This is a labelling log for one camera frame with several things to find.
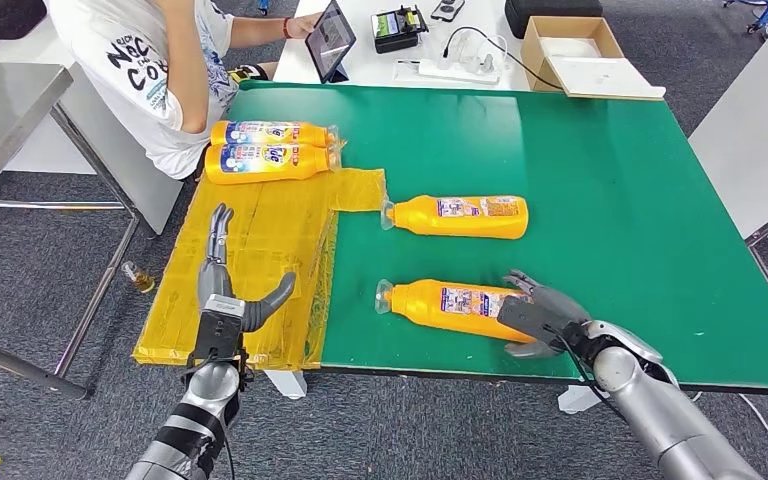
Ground black case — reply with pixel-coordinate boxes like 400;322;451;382
504;0;604;39

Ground white power strip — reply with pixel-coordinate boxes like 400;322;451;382
393;56;501;85

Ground white desk with side panel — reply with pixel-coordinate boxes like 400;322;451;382
0;0;187;236

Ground black tablet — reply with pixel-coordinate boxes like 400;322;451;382
305;0;357;84

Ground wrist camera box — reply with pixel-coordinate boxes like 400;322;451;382
193;294;247;362
496;296;561;346

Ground black device green label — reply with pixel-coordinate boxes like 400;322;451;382
369;5;430;54

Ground white floor cable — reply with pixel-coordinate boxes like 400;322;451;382
688;390;768;452

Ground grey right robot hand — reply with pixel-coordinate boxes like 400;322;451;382
501;269;594;360

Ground yellow taped plastic sheet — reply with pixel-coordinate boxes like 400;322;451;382
132;166;389;371

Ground open cardboard box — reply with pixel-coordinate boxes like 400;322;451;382
520;15;626;92

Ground white table foot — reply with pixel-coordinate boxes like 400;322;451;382
556;384;601;415
264;368;308;401

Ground white foam pad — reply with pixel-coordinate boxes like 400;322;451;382
539;34;604;59

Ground white table metal legs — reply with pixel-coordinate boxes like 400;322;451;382
687;9;768;359

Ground small glass bottle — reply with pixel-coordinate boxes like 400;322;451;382
120;261;157;295

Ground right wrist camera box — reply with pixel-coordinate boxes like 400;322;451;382
496;296;561;346

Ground black cable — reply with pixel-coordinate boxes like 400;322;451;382
441;25;564;91

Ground orange detergent bottle clear cap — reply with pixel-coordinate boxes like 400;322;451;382
374;278;538;344
379;194;530;241
209;119;340;148
203;142;342;185

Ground white flat board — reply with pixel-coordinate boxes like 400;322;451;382
547;54;668;101

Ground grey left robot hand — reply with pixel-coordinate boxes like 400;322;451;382
196;201;298;335

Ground clear plastic bag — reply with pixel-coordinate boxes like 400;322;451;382
450;27;510;73

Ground steel table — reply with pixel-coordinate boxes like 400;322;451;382
0;61;143;401

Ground person's left hand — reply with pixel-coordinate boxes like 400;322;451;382
287;11;326;39

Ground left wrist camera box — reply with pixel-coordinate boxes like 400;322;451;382
193;294;247;362

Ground black bag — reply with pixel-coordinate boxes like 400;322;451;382
0;0;51;42

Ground person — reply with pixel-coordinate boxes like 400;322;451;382
46;0;326;181

